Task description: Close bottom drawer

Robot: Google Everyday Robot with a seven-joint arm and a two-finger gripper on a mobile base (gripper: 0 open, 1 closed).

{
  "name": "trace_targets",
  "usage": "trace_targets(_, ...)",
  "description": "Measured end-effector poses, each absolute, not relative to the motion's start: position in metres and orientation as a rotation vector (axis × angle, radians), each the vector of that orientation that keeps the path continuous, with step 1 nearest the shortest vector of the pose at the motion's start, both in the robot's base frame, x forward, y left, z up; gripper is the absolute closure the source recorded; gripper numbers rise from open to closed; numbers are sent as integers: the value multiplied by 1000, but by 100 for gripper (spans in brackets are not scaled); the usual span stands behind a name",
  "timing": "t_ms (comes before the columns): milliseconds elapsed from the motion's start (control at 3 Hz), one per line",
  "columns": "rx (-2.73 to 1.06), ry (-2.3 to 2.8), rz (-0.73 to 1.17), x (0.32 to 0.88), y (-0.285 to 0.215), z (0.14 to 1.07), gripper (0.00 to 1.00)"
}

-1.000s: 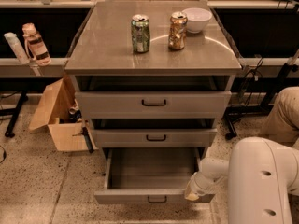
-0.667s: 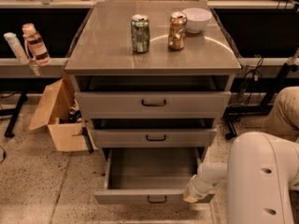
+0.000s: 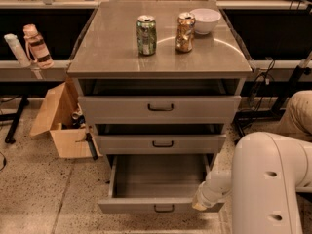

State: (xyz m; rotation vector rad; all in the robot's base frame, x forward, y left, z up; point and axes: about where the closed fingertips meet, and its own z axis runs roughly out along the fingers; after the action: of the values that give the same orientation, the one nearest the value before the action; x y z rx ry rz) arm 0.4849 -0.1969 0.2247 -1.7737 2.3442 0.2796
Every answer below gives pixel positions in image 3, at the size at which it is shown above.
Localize open cardboard box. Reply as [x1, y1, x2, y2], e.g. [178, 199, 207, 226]
[30, 79, 101, 158]

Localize grey drawer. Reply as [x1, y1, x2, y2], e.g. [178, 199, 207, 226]
[95, 124, 226, 154]
[78, 79, 241, 124]
[98, 154, 210, 214]

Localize grey drawer cabinet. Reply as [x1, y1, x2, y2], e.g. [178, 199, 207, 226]
[66, 0, 254, 168]

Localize pink water bottle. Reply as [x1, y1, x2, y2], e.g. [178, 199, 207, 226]
[23, 24, 54, 69]

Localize grey top drawer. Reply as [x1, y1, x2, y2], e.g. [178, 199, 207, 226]
[78, 79, 241, 124]

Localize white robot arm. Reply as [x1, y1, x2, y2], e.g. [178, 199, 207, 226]
[192, 132, 312, 234]

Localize black cables right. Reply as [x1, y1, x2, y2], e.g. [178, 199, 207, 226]
[242, 57, 276, 115]

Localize gold soda can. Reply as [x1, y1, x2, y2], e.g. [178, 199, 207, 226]
[175, 12, 196, 53]

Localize white bowl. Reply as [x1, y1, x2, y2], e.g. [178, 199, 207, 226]
[191, 8, 221, 35]

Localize black table leg left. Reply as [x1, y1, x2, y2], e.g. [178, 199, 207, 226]
[0, 95, 29, 144]

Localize person leg khaki trousers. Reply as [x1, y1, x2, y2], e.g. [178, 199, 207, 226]
[276, 90, 312, 141]

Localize black tool in box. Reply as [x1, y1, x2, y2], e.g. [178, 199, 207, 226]
[85, 125, 98, 160]

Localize grey middle drawer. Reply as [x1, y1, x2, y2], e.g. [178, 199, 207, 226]
[95, 124, 226, 154]

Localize green soda can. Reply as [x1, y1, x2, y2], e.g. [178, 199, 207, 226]
[136, 15, 157, 56]

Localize grey bottom drawer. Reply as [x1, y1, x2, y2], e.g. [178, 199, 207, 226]
[98, 154, 210, 214]

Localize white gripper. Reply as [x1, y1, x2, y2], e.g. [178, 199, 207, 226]
[192, 181, 225, 211]

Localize white spray bottle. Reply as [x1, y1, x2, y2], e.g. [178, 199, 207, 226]
[4, 33, 31, 67]

